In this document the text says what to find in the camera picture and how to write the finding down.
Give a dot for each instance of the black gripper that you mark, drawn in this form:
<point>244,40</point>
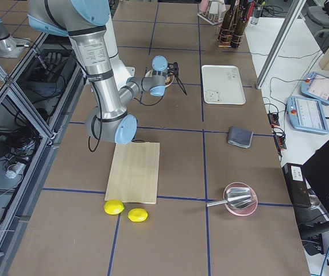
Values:
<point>170,77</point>

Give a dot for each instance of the cream bear serving tray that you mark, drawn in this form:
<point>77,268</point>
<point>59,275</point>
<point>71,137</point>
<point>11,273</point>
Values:
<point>222,85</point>

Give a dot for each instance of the dark wine bottle left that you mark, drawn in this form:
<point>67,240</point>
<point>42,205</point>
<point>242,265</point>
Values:
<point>228,20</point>

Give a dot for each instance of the dark wine bottle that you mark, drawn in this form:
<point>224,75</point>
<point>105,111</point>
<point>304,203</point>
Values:
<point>241,24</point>
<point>228,20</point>

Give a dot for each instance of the pink cup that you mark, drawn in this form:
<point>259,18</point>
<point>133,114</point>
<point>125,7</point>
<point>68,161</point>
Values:
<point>203,7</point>

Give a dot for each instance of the dark wine bottle right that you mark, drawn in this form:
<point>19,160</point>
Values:
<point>241,24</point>

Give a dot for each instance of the folded grey cloth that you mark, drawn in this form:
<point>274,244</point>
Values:
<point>240,137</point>

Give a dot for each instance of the wooden cutting board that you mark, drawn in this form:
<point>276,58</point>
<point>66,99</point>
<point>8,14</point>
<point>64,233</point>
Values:
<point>134,173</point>

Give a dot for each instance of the teach pendant near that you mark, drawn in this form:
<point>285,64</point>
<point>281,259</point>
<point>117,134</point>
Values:
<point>306,115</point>

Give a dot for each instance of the teach pendant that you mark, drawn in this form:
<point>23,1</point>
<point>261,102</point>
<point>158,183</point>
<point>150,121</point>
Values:
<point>306,115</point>
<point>316,86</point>

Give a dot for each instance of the metal scoop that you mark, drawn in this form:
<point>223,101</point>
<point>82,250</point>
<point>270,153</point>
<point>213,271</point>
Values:
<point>236,198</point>

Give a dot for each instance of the yellow lemon whole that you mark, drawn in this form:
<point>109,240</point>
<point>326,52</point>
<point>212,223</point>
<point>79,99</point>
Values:
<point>113,207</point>

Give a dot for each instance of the yellow lemon half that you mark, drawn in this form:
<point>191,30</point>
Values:
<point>137,215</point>

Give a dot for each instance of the teach pendant far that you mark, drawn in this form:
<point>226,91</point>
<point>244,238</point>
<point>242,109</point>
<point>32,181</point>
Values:
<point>316,86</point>

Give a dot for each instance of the pink bowl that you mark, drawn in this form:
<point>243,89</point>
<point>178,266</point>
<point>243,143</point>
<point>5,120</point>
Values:
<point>246,211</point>

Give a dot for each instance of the black monitor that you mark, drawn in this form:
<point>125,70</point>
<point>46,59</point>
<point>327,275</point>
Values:
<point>325,172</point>

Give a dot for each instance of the copper wire bottle rack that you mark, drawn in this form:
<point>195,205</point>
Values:
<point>235,39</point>

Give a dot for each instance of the white wire cup rack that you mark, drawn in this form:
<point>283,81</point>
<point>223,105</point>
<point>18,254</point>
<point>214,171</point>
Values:
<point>215,12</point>

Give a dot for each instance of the aluminium camera post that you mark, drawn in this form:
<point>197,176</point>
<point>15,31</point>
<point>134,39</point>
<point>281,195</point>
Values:
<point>287,25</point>

